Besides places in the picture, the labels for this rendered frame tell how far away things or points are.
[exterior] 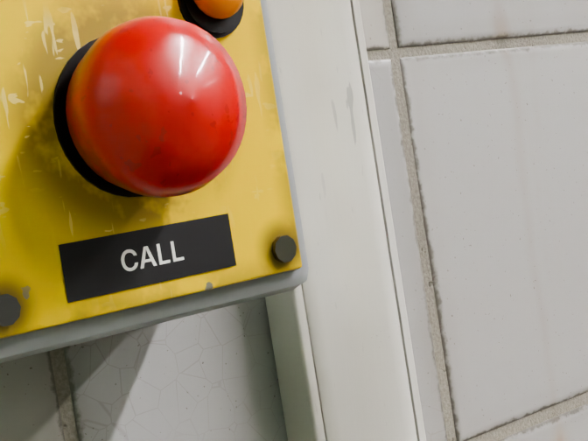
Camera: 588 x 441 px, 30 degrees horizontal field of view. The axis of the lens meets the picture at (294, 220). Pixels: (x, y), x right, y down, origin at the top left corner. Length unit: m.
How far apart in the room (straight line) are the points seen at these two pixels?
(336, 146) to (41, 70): 0.14
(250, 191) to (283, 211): 0.01
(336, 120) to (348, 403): 0.09
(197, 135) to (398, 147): 0.18
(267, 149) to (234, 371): 0.10
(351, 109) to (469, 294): 0.10
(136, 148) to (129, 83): 0.01
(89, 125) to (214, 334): 0.14
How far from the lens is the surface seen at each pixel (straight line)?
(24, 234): 0.24
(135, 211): 0.26
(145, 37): 0.24
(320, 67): 0.37
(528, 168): 0.46
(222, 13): 0.27
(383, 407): 0.38
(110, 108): 0.23
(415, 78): 0.42
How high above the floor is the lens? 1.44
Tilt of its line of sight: 3 degrees down
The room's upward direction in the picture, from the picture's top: 9 degrees counter-clockwise
